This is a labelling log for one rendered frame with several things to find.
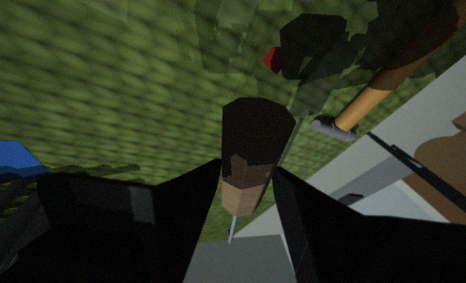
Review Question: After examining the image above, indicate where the small red cube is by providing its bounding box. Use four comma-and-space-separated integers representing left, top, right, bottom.
262, 48, 287, 74

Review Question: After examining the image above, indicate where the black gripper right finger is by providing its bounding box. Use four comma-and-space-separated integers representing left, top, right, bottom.
272, 166, 466, 283

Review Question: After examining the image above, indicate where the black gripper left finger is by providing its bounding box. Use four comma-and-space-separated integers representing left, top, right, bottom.
36, 159, 222, 283

